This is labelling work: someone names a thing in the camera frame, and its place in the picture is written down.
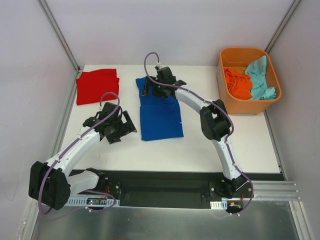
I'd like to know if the blue t shirt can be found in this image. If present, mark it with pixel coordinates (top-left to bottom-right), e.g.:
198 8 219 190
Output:
135 77 184 141

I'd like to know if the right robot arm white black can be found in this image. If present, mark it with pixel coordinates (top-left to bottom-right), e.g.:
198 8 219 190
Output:
142 66 250 199

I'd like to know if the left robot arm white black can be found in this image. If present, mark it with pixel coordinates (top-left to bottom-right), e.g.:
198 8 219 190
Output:
28 102 137 210

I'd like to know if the folded red t shirt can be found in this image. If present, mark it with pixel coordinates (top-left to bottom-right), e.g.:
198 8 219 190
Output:
76 68 120 106

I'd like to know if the orange t shirt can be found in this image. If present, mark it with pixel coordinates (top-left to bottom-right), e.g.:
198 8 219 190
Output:
223 67 253 100

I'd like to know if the orange plastic bin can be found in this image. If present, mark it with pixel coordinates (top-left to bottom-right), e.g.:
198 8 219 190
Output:
216 47 282 115

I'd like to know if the teal t shirt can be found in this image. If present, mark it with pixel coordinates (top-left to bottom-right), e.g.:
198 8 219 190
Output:
244 55 277 100

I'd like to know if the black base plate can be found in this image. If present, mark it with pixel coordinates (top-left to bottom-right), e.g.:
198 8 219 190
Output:
69 169 256 208

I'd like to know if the left grey cable duct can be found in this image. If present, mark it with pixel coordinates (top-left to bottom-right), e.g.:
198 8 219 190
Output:
65 196 120 208

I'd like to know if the grey cable duct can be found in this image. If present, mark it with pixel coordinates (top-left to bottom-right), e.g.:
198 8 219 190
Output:
65 196 120 208
210 200 228 210

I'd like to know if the left aluminium frame post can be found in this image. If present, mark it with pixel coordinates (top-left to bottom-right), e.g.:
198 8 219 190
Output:
37 0 85 73

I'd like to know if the aluminium frame post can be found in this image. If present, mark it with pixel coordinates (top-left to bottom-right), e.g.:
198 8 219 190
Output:
37 0 85 73
264 0 303 54

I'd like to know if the right grey cable duct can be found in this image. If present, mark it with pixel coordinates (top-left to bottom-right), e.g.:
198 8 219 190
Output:
210 200 228 210

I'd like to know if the right aluminium frame post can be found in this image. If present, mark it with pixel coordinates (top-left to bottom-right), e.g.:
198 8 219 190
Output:
264 0 303 54

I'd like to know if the aluminium rail front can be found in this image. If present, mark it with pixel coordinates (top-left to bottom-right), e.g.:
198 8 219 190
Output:
247 181 301 201

